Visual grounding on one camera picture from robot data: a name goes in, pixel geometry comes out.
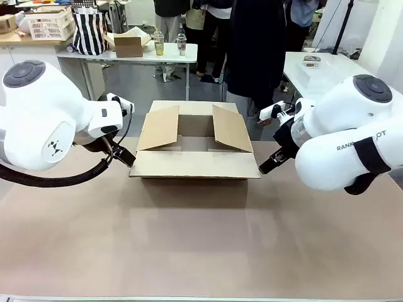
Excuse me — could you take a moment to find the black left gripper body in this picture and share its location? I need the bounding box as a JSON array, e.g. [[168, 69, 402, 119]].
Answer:
[[74, 133, 114, 155]]

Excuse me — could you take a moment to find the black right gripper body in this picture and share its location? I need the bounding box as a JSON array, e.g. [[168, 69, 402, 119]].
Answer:
[[272, 115, 299, 159]]

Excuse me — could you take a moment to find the brown cardboard shipping box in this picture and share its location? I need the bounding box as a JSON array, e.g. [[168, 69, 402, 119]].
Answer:
[[128, 100, 262, 180]]

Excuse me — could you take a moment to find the large white corner table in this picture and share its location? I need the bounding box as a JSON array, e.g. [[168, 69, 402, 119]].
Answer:
[[282, 50, 403, 104]]

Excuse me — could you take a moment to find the small white tray basket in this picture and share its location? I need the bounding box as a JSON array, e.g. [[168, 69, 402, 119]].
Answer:
[[302, 55, 322, 69]]

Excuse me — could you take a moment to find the person in black hoodie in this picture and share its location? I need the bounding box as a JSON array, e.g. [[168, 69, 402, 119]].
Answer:
[[224, 0, 288, 142]]

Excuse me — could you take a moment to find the black white striped bag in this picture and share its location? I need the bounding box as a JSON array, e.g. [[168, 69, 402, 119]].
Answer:
[[71, 0, 108, 57]]

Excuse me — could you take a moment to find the white cabinet with wooden top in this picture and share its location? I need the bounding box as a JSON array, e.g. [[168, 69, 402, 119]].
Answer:
[[0, 30, 106, 102]]

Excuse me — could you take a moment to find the white table with grey legs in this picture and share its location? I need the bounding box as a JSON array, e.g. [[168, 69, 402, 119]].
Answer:
[[56, 42, 199, 102]]

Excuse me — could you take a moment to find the bystander in blue shirt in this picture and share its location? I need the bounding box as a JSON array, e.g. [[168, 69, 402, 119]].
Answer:
[[285, 0, 319, 53]]

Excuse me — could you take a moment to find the clear plastic drink cup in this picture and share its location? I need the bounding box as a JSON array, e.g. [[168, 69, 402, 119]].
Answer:
[[152, 30, 166, 57]]

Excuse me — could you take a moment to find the black tripod stand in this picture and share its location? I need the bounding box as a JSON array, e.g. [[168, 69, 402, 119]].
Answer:
[[331, 0, 356, 56]]

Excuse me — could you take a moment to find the clear plastic water bottle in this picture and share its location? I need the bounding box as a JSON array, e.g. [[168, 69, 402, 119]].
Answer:
[[176, 32, 188, 57]]

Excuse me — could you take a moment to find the white plastic lattice crate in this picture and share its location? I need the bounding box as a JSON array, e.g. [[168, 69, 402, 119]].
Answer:
[[24, 5, 76, 42]]

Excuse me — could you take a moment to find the bystander in dark trousers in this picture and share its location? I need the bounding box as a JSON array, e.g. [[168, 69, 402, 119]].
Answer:
[[185, 0, 233, 84]]

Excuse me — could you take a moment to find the bystander in light trousers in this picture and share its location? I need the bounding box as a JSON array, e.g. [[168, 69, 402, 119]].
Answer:
[[152, 0, 191, 83]]

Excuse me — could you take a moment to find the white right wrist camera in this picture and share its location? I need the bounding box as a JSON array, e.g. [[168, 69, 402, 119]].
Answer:
[[259, 100, 295, 121]]

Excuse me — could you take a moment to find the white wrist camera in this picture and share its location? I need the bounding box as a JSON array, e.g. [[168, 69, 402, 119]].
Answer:
[[259, 100, 295, 121], [106, 92, 135, 110]]

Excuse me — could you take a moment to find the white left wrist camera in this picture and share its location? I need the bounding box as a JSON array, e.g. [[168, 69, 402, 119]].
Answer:
[[106, 92, 135, 110]]

